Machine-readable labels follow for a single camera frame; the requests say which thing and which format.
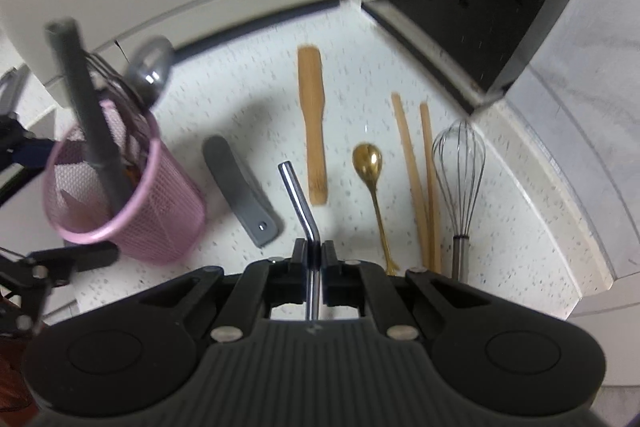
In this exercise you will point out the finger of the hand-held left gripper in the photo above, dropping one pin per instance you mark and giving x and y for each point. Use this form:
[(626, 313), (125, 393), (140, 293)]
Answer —
[(85, 257), (32, 152)]

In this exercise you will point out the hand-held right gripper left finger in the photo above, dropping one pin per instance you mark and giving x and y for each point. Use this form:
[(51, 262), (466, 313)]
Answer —
[(300, 257)]

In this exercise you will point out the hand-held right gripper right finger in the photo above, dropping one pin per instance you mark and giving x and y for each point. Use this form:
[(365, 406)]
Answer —
[(329, 257)]

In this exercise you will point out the bent steel straw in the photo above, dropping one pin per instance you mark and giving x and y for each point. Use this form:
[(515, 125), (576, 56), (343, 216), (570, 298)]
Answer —
[(300, 207)]

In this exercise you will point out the pink mesh utensil holder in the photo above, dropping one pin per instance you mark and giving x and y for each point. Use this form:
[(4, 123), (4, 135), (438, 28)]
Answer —
[(165, 217)]

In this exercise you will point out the bamboo spatula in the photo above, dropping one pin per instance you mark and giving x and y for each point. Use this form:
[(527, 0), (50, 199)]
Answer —
[(314, 132)]

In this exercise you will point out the gold spoon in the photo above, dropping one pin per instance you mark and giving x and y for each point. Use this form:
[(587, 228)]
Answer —
[(367, 159)]

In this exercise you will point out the bamboo chopstick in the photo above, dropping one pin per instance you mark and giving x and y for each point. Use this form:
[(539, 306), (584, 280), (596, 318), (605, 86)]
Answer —
[(407, 147), (429, 157)]

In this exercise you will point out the steel ladle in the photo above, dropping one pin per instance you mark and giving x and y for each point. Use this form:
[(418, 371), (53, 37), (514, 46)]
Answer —
[(147, 69)]

